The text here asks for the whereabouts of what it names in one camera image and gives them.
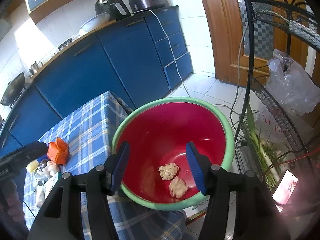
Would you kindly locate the white cloth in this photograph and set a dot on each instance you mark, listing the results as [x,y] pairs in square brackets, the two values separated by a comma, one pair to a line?
[48,168]

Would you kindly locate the pale yellow soap bar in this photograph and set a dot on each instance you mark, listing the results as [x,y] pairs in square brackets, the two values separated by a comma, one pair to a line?
[32,166]

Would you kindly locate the black wok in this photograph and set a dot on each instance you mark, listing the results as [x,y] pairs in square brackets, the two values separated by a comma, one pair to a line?
[13,90]

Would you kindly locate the steel kettle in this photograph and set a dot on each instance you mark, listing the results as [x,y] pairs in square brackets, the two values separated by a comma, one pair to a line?
[35,67]

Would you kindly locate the blue cloth piece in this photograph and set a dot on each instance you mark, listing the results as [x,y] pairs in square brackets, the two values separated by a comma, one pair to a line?
[41,158]

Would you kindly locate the green white medicine box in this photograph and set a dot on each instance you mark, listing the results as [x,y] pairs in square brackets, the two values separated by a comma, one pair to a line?
[48,186]

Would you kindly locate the smartphone with pink screen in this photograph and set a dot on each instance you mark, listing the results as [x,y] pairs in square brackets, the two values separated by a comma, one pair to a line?
[285,188]

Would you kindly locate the blue kitchen cabinets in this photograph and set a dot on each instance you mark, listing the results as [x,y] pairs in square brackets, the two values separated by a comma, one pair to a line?
[139,59]

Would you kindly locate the beige paper ball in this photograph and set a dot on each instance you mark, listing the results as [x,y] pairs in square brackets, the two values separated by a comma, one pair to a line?
[177,187]
[168,171]

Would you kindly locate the clear plastic bag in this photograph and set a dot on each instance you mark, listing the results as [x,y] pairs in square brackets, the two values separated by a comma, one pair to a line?
[290,85]

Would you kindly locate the wooden door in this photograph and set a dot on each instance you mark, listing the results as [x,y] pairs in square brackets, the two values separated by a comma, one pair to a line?
[225,26]

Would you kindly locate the orange cloth bundle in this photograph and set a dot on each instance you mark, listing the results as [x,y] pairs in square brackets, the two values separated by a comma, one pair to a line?
[58,151]

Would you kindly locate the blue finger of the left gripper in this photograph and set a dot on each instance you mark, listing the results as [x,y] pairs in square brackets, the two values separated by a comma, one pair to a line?
[33,150]

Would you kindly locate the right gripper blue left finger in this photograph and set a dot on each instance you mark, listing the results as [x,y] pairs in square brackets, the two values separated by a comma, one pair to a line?
[115,166]

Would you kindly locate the white ceramic bowl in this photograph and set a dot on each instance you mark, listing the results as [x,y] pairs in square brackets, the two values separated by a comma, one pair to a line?
[94,22]

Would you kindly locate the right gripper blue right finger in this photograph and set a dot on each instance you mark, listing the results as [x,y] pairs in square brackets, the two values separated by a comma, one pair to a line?
[200,168]

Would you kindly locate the green onion stalks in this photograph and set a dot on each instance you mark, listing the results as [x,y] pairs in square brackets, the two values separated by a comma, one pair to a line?
[263,151]

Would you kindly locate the red bucket green rim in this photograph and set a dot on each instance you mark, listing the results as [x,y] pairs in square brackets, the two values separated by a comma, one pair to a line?
[158,133]

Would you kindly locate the dark rice cooker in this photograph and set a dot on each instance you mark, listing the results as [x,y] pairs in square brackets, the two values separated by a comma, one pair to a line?
[137,5]

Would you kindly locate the black metal wire rack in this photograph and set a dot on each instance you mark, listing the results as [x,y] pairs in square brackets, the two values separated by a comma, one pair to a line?
[296,149]

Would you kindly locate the black air fryer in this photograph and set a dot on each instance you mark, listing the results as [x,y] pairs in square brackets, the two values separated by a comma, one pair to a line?
[117,9]

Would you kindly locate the blue plaid tablecloth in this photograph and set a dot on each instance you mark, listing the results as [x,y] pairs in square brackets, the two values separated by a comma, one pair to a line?
[89,131]

